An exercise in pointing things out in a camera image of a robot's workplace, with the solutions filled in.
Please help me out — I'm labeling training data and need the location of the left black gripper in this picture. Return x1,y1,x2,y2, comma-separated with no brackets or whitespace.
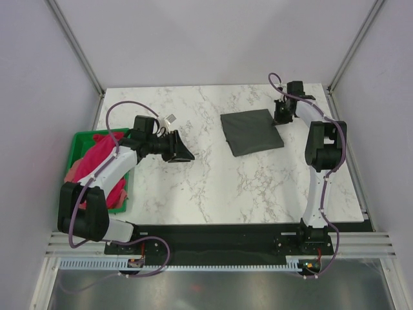
146,130,194,164

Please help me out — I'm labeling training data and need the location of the dark grey t shirt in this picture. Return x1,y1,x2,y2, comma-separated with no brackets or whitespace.
220,109,284,157

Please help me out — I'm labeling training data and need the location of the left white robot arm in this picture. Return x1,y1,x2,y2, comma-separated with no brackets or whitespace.
57,130,194,254

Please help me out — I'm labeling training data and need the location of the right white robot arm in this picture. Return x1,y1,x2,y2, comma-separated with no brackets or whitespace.
273,98,347,229

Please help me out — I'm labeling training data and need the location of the pink t shirt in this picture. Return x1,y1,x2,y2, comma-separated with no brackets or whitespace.
63,130,128,209

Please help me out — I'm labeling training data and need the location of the green plastic bin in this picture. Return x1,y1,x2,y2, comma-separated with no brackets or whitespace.
57,128,134,216

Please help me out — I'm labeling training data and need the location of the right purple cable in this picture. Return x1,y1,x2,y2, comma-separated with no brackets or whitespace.
268,73,348,281

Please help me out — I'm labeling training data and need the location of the purple cable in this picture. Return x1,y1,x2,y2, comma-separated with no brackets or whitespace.
268,73,348,281
57,101,172,295

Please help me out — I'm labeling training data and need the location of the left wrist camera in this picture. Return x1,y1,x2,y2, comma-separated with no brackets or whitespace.
132,113,178,138

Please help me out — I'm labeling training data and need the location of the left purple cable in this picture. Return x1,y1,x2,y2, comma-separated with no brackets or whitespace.
57,101,172,295

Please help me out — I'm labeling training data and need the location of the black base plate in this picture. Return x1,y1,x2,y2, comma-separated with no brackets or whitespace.
105,223,334,265

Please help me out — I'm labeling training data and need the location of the white slotted cable duct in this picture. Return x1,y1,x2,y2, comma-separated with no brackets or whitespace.
59,256,302,272

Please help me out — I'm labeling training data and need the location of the right aluminium frame post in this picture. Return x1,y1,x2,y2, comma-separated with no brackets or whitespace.
327,0,387,94

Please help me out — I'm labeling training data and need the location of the aluminium frame post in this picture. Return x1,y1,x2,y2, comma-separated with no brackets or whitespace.
327,0,387,94
45,0,105,98

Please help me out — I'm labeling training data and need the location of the left aluminium frame post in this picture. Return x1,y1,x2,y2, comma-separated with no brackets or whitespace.
45,0,105,98

